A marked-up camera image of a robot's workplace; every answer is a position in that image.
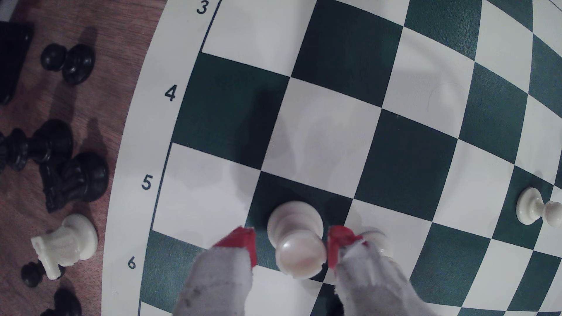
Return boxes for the black flat object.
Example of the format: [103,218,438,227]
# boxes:
[0,22,34,106]

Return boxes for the black chess knight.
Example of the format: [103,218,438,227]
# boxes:
[40,152,109,212]

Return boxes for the white chess knight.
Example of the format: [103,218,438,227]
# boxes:
[31,214,98,280]

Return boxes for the black chess piece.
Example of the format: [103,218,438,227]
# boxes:
[0,119,74,173]
[40,287,82,316]

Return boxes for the black chess pawn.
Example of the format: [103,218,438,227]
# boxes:
[21,261,66,288]
[41,43,95,85]

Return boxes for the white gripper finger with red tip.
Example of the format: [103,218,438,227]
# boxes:
[327,225,437,316]
[173,226,258,316]

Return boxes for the white chess pawn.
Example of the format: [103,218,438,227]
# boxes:
[358,229,393,260]
[516,187,562,227]
[267,201,328,280]

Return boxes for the green and white chess mat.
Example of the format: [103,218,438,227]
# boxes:
[101,0,562,316]

